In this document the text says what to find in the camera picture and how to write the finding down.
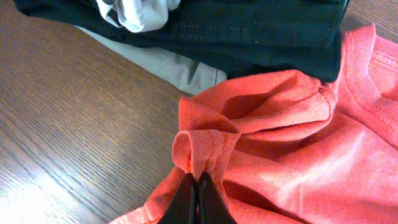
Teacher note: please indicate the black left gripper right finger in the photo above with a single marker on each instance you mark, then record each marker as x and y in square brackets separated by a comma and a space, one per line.
[211, 207]

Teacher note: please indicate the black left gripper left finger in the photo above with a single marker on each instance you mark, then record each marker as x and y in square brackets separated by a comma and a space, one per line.
[182, 207]

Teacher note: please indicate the orange soccer t-shirt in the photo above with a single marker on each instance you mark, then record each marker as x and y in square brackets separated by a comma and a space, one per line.
[284, 147]

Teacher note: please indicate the grey folded garment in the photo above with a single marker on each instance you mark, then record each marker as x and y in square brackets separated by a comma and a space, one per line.
[184, 73]

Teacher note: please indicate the black folded garment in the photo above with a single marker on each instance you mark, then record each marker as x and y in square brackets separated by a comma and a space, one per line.
[239, 38]

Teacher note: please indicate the white crumpled garment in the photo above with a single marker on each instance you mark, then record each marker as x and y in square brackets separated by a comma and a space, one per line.
[137, 15]

